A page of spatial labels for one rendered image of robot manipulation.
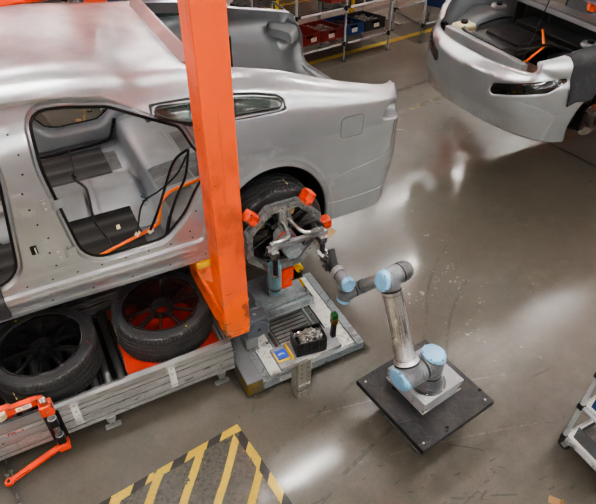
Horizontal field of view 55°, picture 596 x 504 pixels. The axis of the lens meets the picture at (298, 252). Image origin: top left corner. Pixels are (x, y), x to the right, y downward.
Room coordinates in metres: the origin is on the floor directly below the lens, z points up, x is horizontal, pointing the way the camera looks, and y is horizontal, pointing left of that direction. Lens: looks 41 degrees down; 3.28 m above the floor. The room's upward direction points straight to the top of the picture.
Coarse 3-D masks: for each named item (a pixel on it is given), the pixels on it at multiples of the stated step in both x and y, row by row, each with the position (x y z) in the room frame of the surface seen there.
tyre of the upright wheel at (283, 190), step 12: (252, 180) 3.16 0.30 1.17; (264, 180) 3.14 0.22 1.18; (276, 180) 3.14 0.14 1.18; (288, 180) 3.18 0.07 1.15; (240, 192) 3.09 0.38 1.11; (252, 192) 3.05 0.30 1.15; (264, 192) 3.02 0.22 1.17; (276, 192) 3.02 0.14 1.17; (288, 192) 3.05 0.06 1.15; (300, 192) 3.09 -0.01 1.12; (252, 204) 2.95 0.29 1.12; (264, 204) 2.97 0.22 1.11; (312, 204) 3.14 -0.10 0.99
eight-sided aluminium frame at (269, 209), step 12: (276, 204) 2.97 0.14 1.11; (288, 204) 2.96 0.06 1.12; (300, 204) 3.00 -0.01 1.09; (264, 216) 2.88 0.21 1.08; (252, 228) 2.85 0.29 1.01; (312, 228) 3.09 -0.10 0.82; (252, 240) 2.84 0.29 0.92; (312, 240) 3.06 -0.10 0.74; (252, 252) 2.84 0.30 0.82; (252, 264) 2.83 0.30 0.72; (264, 264) 2.87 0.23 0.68; (288, 264) 2.97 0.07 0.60
